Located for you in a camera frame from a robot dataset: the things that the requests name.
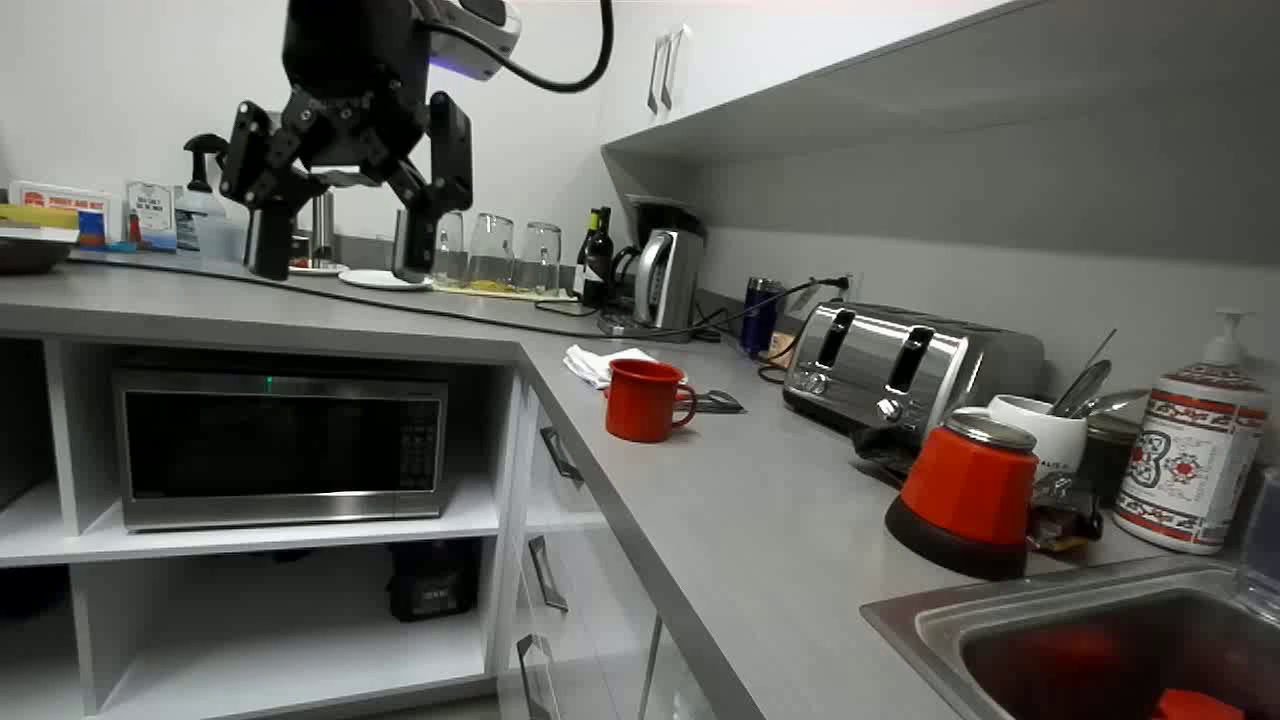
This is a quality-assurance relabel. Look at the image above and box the white folded napkin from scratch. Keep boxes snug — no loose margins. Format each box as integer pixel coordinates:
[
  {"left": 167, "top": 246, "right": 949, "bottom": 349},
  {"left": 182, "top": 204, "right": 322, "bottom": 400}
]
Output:
[{"left": 564, "top": 344, "right": 642, "bottom": 392}]

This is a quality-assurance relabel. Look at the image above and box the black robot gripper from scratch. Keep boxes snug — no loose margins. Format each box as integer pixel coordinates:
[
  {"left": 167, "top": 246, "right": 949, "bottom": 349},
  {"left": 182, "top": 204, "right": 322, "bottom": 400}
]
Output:
[{"left": 218, "top": 0, "right": 472, "bottom": 280}]

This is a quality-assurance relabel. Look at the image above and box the red enamel mug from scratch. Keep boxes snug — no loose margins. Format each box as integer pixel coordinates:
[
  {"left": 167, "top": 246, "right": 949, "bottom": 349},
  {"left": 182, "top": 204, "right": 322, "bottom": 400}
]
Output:
[{"left": 604, "top": 360, "right": 698, "bottom": 444}]

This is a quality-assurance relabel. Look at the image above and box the stainless steel microwave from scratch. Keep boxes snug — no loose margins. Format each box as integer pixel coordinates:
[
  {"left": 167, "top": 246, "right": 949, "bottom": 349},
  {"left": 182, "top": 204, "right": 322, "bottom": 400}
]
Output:
[{"left": 113, "top": 368, "right": 449, "bottom": 530}]

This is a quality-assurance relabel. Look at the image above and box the red ceramic jar with lid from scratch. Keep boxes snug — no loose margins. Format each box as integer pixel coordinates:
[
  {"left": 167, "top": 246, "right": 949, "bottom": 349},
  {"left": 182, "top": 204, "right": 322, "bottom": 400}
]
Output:
[{"left": 884, "top": 408, "right": 1034, "bottom": 578}]

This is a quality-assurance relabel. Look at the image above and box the white plate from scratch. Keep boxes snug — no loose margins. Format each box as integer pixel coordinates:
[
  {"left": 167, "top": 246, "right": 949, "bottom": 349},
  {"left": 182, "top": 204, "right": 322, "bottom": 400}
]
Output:
[{"left": 338, "top": 267, "right": 432, "bottom": 292}]

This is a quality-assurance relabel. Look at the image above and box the silver four-slot toaster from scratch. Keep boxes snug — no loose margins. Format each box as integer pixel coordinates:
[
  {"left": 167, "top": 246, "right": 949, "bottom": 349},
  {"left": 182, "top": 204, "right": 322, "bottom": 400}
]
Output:
[{"left": 785, "top": 304, "right": 1046, "bottom": 437}]

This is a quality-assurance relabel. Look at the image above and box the dark blue can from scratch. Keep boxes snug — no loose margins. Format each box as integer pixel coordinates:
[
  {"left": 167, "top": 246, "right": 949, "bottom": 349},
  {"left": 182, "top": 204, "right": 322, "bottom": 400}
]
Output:
[{"left": 741, "top": 280, "right": 781, "bottom": 354}]

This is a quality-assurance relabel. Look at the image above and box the dark olive oil bottle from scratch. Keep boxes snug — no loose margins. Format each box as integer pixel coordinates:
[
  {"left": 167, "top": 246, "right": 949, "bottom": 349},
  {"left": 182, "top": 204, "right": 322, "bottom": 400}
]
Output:
[{"left": 581, "top": 206, "right": 610, "bottom": 307}]

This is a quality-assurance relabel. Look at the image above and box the white patterned soap dispenser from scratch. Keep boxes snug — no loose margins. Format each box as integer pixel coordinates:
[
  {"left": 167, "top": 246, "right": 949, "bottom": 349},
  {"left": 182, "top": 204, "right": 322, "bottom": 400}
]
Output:
[{"left": 1115, "top": 312, "right": 1268, "bottom": 554}]

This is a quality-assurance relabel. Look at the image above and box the white top drawer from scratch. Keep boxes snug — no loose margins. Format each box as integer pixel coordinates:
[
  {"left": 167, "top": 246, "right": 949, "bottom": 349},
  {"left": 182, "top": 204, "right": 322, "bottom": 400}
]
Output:
[{"left": 527, "top": 395, "right": 608, "bottom": 530}]

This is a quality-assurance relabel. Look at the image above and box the upturned drinking glass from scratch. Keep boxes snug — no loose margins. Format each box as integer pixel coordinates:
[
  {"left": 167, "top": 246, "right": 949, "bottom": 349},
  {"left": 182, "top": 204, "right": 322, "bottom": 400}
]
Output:
[
  {"left": 469, "top": 213, "right": 512, "bottom": 287},
  {"left": 521, "top": 218, "right": 558, "bottom": 297},
  {"left": 432, "top": 213, "right": 469, "bottom": 284}
]

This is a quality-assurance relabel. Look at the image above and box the white utensil cup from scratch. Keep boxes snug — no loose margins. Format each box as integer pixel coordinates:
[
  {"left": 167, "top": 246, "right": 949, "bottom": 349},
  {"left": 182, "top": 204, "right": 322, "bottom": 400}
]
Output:
[{"left": 989, "top": 392, "right": 1088, "bottom": 474}]

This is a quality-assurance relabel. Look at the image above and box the stainless steel sink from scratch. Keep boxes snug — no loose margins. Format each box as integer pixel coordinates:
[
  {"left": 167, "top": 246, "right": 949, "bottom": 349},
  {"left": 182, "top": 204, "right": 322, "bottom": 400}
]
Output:
[{"left": 863, "top": 558, "right": 1280, "bottom": 720}]

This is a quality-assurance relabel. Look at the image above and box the clear spray bottle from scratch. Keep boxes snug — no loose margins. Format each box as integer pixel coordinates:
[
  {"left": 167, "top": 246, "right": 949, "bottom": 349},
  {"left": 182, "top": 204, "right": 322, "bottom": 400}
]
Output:
[{"left": 177, "top": 131, "right": 239, "bottom": 261}]

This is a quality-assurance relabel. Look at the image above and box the steel pepper shaker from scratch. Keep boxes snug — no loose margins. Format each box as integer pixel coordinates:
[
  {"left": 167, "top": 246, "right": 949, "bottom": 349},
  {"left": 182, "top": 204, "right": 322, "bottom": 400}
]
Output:
[{"left": 306, "top": 191, "right": 337, "bottom": 261}]

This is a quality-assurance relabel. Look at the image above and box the white upper cabinet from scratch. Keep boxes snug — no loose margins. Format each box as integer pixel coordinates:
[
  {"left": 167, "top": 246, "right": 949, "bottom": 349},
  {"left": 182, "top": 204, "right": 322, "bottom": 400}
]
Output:
[{"left": 600, "top": 0, "right": 1004, "bottom": 138}]

